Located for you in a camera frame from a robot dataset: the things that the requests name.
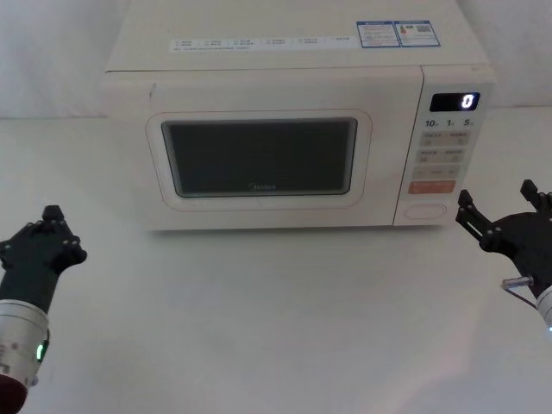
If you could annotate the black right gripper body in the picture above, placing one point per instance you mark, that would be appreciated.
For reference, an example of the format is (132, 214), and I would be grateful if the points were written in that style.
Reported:
(526, 246)

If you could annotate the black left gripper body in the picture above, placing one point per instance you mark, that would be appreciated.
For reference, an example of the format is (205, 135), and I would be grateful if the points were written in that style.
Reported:
(30, 276)

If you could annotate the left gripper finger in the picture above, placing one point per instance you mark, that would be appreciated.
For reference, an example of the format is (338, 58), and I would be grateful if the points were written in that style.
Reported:
(67, 241)
(21, 241)

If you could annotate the white table cloth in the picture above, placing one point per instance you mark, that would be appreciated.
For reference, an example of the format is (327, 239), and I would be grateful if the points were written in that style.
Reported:
(259, 323)

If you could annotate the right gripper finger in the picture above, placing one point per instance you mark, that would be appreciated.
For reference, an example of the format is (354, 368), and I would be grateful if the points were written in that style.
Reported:
(532, 194)
(474, 222)

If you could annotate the white curtain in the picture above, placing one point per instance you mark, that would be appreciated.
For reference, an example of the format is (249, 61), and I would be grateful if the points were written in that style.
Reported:
(52, 56)

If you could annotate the cream microwave oven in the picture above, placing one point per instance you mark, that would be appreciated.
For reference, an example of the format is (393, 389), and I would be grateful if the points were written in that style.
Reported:
(276, 108)

